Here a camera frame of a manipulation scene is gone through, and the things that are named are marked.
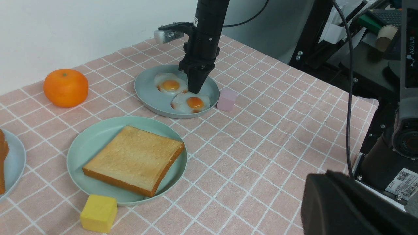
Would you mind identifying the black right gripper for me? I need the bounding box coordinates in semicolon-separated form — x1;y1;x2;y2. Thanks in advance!
179;28;220;94

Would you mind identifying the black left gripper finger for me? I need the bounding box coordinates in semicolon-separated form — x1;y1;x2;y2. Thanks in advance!
301;171;418;235

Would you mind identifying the fried egg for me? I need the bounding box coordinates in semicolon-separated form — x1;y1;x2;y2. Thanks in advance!
154;73;188;96
171;92;210;114

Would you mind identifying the toast slice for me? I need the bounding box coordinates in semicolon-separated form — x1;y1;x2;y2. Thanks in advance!
82;126;185;197
0;130;9;194

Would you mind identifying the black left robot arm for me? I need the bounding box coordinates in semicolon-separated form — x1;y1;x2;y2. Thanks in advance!
301;0;417;235

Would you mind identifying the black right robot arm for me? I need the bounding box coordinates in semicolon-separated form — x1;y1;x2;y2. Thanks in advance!
179;0;229;94

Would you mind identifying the pink foam cube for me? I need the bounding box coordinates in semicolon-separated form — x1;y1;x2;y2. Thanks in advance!
217;87;238;112

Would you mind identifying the grey blue egg plate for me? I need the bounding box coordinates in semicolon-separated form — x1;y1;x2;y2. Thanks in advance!
134;64;220;119

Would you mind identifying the pink checkered tablecloth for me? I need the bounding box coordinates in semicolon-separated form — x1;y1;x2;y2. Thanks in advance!
0;34;380;235

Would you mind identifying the mint green centre plate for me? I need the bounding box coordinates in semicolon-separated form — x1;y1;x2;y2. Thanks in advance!
67;116;188;206

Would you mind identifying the orange tangerine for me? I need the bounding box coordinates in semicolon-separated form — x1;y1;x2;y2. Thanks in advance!
43;69;89;108

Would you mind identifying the yellow foam cube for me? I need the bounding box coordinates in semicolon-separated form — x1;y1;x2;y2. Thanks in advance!
80;194;118;233

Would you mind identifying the paper cup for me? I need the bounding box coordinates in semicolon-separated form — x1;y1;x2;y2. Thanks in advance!
375;25;398;52

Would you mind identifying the light blue bread plate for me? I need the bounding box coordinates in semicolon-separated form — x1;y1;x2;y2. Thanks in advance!
0;129;27;202

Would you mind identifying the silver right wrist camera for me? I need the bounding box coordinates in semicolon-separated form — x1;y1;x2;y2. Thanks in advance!
154;22;194;45

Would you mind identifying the black metal frame stand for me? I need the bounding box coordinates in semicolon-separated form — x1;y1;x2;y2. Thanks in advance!
289;0;402;71

